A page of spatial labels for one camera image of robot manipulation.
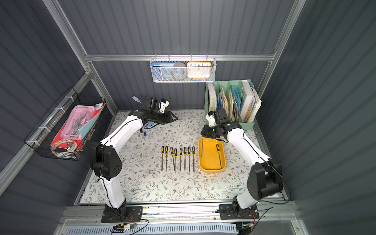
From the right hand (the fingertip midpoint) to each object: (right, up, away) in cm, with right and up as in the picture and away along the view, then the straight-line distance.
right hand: (206, 131), depth 84 cm
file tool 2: (-10, -16, +12) cm, 22 cm away
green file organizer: (+22, +22, +10) cm, 33 cm away
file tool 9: (+10, -13, +12) cm, 20 cm away
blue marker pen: (-42, -2, +20) cm, 47 cm away
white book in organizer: (+29, +19, +12) cm, 37 cm away
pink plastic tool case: (-66, +9, -10) cm, 68 cm away
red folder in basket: (-71, -2, -17) cm, 73 cm away
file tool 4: (-15, -16, +10) cm, 24 cm away
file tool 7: (-25, -16, +12) cm, 32 cm away
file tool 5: (-19, -16, +10) cm, 27 cm away
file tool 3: (-13, -16, +11) cm, 23 cm away
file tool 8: (-28, -15, +12) cm, 34 cm away
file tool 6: (-21, -16, +11) cm, 29 cm away
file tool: (-7, -16, +12) cm, 21 cm away
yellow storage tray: (+4, -19, +9) cm, 22 cm away
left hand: (-19, +8, +2) cm, 21 cm away
